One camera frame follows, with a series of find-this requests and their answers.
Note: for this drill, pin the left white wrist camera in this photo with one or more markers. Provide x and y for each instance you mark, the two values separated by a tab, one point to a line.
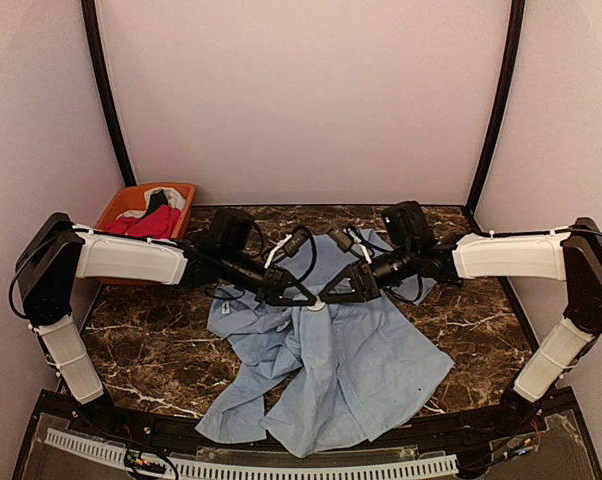
288	247

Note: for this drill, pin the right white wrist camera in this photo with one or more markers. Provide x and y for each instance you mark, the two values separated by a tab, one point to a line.
350	241

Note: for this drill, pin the orange plastic basket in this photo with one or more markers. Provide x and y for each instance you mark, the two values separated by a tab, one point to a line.
131	199

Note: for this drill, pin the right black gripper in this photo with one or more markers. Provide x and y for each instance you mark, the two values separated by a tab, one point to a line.
370	289

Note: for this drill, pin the black left frame pole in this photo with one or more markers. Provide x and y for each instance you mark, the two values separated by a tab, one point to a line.
100	71

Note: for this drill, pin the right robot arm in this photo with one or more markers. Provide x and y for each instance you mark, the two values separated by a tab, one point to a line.
557	276

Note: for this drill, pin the white cloth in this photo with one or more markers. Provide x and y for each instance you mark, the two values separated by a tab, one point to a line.
177	200

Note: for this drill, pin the red cloth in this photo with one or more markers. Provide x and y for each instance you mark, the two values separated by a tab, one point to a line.
158	225

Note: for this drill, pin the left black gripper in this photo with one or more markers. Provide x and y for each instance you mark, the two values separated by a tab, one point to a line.
282	274

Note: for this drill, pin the light blue shirt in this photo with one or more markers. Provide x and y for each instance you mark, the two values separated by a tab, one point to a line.
317	379

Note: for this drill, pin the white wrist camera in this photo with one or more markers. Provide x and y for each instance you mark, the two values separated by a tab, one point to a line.
350	241
288	247

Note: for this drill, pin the black right frame pole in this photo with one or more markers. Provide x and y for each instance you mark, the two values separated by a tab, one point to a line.
497	114

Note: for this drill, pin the dark green cloth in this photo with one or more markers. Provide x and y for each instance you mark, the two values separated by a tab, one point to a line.
156	200

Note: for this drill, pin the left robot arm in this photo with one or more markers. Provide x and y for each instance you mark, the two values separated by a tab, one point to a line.
66	261

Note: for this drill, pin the black frame pole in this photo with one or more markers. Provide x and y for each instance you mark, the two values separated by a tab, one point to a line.
100	71
497	114

